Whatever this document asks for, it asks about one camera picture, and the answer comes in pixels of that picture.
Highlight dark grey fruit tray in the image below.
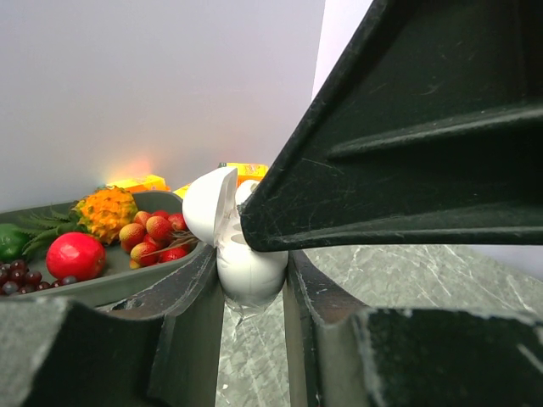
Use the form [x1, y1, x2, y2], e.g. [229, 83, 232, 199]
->
[1, 191, 204, 307]

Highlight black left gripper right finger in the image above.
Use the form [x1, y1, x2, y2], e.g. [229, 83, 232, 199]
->
[283, 251, 542, 406]

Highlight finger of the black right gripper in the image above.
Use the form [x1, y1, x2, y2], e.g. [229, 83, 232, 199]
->
[241, 1, 542, 252]

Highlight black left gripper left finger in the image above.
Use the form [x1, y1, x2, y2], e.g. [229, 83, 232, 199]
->
[1, 246, 224, 406]

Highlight dark purple grapes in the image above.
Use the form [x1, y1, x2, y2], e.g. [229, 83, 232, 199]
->
[1, 259, 78, 296]

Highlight orange pineapple toy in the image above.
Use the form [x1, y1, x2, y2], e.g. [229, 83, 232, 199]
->
[71, 186, 138, 245]

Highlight orange box middle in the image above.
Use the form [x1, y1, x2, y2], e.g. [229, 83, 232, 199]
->
[173, 183, 191, 199]

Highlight green pepper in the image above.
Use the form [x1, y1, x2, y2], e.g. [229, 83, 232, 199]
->
[0, 223, 31, 263]

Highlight white oval charging case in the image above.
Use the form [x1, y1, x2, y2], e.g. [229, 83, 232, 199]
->
[182, 167, 288, 312]

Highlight white clip earbud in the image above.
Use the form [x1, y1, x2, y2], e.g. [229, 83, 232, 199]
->
[235, 180, 260, 206]

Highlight orange sponge box near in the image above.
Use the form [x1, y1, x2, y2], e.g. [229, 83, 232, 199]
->
[218, 162, 269, 187]

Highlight red pomegranate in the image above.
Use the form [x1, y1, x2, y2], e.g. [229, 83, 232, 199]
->
[45, 232, 106, 282]

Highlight orange box back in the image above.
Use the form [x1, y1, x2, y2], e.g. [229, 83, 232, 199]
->
[107, 175, 171, 193]

